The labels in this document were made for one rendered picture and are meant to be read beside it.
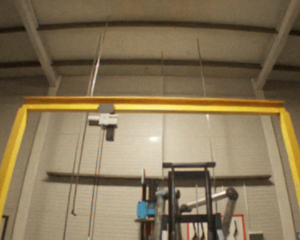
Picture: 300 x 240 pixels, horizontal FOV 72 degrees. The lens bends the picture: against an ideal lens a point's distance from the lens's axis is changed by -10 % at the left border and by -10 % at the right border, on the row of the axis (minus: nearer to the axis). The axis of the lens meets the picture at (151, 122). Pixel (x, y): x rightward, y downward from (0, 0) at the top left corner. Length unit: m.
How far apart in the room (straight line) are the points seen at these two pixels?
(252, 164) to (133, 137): 3.50
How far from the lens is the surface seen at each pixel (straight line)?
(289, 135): 4.68
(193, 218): 2.75
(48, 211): 6.63
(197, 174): 2.89
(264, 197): 6.79
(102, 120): 4.15
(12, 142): 4.63
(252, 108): 4.72
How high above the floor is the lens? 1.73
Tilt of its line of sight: 29 degrees up
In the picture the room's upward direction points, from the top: 1 degrees clockwise
